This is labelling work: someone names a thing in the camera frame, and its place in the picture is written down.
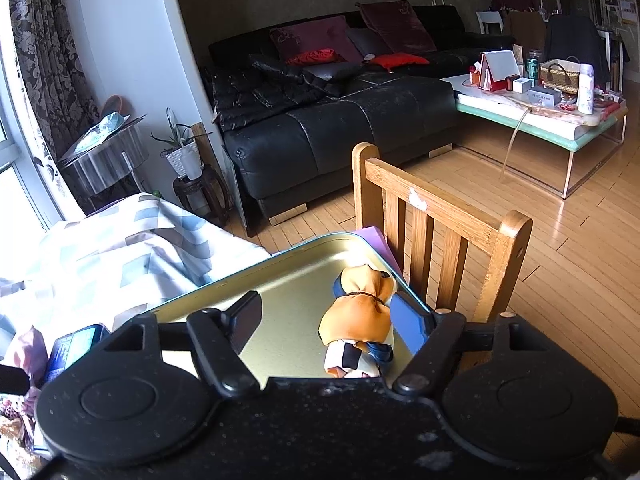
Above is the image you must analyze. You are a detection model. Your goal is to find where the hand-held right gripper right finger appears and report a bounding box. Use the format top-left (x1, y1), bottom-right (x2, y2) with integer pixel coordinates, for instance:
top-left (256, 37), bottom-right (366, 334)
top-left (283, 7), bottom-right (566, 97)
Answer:
top-left (389, 292), bottom-right (548, 395)

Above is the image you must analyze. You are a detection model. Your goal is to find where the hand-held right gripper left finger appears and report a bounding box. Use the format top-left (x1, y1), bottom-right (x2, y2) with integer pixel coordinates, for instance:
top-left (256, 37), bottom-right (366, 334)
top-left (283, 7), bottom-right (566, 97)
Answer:
top-left (106, 290), bottom-right (264, 395)

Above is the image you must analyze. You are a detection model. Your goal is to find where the gold metal tin tray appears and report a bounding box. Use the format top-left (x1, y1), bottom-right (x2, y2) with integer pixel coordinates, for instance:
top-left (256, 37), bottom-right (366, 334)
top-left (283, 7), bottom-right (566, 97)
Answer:
top-left (135, 232), bottom-right (438, 391)

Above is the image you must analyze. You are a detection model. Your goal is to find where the blue tissue packet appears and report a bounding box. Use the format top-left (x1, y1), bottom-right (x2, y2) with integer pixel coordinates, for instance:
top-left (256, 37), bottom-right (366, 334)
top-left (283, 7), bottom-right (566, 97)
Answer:
top-left (44, 325), bottom-right (112, 383)

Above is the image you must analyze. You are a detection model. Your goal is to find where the purple mat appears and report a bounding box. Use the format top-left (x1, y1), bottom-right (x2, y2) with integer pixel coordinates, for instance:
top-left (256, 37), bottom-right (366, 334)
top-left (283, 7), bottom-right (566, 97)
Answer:
top-left (350, 226), bottom-right (403, 273)

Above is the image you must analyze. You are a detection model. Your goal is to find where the wooden slatted chair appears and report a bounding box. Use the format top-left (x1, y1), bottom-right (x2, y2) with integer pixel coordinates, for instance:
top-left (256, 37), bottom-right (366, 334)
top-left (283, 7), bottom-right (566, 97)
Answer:
top-left (351, 142), bottom-right (533, 326)

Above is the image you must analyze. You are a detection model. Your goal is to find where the blue checked tablecloth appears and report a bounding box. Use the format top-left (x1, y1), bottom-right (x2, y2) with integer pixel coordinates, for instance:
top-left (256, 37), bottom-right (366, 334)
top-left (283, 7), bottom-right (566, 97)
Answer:
top-left (0, 191), bottom-right (273, 346)

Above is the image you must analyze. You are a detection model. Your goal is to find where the dark wooden stool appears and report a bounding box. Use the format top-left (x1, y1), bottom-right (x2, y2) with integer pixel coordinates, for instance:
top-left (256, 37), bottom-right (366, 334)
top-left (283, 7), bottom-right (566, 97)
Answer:
top-left (172, 167), bottom-right (233, 228)

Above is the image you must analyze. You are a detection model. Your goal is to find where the white plastic bottle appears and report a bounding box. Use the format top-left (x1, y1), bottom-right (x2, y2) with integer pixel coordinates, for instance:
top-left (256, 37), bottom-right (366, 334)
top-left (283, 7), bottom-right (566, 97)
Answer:
top-left (180, 152), bottom-right (203, 181)

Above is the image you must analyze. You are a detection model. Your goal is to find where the potted plant in white basket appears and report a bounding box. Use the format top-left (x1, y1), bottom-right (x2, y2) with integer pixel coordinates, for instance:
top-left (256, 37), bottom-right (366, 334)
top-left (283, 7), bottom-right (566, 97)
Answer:
top-left (150, 107), bottom-right (203, 178)

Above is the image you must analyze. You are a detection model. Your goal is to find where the wooden board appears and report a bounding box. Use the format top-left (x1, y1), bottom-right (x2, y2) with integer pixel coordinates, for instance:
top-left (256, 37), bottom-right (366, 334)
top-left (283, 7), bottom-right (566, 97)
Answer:
top-left (192, 122), bottom-right (223, 171)

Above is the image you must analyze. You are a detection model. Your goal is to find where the black leather sofa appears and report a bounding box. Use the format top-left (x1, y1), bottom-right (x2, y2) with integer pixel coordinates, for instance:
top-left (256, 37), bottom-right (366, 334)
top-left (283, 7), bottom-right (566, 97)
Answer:
top-left (207, 5), bottom-right (516, 238)

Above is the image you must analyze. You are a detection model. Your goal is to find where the round metal side table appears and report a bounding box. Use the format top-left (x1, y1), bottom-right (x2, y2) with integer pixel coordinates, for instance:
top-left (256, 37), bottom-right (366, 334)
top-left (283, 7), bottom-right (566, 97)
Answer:
top-left (57, 122), bottom-right (146, 211)

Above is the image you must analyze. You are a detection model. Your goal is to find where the pink cloth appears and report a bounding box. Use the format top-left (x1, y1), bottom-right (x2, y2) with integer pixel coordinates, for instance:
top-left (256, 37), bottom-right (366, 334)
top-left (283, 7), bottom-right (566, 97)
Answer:
top-left (0, 325), bottom-right (51, 411)

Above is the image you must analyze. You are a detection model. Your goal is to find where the blue plastic bag on papers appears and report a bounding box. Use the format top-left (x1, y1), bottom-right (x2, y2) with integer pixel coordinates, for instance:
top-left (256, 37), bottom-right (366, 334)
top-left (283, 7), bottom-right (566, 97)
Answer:
top-left (75, 111), bottom-right (148, 153)

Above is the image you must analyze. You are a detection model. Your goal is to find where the white glass coffee table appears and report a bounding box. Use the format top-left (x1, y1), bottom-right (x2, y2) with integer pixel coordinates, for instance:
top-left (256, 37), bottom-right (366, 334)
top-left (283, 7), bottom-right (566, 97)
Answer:
top-left (440, 74), bottom-right (628, 200)

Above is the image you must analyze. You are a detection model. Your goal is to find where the red cushion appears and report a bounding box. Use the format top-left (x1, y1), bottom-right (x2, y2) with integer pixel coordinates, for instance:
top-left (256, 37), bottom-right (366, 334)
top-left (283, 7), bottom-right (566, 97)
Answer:
top-left (286, 48), bottom-right (341, 66)
top-left (369, 52), bottom-right (431, 70)

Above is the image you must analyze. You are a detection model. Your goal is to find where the grey box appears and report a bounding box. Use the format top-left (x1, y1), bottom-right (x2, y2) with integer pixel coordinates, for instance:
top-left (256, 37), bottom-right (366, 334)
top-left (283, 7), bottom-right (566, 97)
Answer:
top-left (527, 87), bottom-right (561, 108)

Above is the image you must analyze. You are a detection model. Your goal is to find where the house-shaped tissue box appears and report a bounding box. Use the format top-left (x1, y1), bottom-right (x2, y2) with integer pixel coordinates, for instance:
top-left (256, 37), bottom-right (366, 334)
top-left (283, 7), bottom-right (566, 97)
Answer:
top-left (470, 50), bottom-right (521, 92)

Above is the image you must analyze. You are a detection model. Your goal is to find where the wicker basket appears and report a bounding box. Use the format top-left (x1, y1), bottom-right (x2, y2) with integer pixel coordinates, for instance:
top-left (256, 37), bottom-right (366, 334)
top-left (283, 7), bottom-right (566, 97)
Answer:
top-left (540, 59), bottom-right (581, 95)

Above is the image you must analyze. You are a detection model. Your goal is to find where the maroon cushion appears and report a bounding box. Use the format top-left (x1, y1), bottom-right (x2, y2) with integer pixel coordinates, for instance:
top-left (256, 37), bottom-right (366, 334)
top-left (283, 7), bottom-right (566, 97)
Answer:
top-left (270, 16), bottom-right (363, 65)
top-left (359, 1), bottom-right (438, 54)

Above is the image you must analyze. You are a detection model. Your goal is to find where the white chair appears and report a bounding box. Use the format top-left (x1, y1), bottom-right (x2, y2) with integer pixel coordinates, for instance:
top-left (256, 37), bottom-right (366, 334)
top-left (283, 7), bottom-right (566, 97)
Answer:
top-left (475, 10), bottom-right (503, 36)

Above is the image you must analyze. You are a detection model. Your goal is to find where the brown paper bag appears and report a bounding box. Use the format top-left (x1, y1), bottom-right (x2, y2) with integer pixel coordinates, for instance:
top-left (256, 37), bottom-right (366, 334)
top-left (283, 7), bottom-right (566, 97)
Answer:
top-left (502, 10), bottom-right (548, 51)

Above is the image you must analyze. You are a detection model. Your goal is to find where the dark jacket on chair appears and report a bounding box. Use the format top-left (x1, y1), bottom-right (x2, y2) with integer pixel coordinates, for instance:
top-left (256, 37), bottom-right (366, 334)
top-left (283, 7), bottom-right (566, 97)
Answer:
top-left (542, 14), bottom-right (611, 86)

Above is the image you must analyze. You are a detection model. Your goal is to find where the patterned grey curtain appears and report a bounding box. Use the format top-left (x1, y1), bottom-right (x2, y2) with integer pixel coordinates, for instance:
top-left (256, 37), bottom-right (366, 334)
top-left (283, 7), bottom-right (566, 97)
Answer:
top-left (7, 0), bottom-right (101, 211)

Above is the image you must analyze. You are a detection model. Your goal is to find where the beige cable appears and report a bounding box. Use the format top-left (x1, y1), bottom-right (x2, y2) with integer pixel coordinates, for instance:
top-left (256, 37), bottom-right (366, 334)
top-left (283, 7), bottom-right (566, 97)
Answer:
top-left (502, 107), bottom-right (531, 176)

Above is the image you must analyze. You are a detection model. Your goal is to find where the window frame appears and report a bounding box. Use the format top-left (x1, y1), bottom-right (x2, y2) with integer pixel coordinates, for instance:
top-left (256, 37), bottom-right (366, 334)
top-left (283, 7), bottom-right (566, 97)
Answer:
top-left (0, 50), bottom-right (51, 236)

